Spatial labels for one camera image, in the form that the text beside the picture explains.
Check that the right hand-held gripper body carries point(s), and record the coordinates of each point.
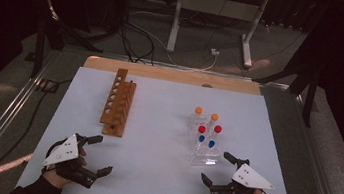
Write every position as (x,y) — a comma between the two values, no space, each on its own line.
(250,178)

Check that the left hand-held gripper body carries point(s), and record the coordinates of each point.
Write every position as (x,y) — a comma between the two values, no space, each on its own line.
(63,153)

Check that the clear plastic tube rack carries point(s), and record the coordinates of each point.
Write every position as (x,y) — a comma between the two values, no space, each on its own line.
(206,155)

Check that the red capped test tube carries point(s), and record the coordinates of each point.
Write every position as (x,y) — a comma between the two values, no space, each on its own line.
(218,129)
(201,129)

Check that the wooden test tube rack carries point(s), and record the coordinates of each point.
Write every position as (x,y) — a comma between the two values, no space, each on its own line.
(118,103)

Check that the person's left hand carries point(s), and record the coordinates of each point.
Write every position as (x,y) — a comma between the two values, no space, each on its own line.
(58,179)

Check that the white table mat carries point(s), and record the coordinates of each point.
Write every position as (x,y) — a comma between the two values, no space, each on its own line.
(156,125)

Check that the white power adapter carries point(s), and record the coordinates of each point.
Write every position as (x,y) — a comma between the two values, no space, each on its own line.
(214,52)

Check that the black metal stand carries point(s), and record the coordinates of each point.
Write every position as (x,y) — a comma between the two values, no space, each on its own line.
(51,27)
(310,75)

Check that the white metal desk frame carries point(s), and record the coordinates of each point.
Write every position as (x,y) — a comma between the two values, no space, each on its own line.
(219,6)

